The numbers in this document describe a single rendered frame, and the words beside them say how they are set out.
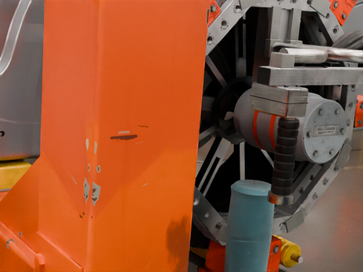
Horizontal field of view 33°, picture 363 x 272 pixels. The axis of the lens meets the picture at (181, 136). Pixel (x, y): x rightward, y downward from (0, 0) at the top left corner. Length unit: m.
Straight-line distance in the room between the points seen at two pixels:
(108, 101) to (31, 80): 0.54
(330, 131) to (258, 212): 0.22
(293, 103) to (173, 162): 0.31
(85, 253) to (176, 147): 0.18
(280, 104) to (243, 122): 0.27
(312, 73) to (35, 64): 0.54
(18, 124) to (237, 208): 0.46
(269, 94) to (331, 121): 0.22
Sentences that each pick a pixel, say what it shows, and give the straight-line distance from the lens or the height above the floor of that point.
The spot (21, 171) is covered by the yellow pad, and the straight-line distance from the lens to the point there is 1.29.
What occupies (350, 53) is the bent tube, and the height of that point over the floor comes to 1.01.
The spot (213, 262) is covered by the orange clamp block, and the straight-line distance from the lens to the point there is 1.39.
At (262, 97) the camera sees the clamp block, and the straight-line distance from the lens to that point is 1.07.
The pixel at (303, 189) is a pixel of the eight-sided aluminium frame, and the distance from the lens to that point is 1.52.
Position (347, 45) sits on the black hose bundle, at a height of 1.02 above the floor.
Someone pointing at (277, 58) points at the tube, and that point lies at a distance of 1.05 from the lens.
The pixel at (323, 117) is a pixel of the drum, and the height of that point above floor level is 0.88.
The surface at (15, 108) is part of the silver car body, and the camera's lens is 1.25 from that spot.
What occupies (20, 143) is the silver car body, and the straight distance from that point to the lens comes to 1.27.
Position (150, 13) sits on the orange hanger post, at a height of 1.06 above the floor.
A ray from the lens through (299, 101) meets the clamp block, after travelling 1.05.
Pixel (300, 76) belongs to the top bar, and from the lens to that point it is 1.08.
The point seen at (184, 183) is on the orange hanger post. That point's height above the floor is 0.84.
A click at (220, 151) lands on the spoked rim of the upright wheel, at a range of 1.39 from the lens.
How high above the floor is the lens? 1.06
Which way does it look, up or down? 12 degrees down
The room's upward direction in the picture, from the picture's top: 4 degrees clockwise
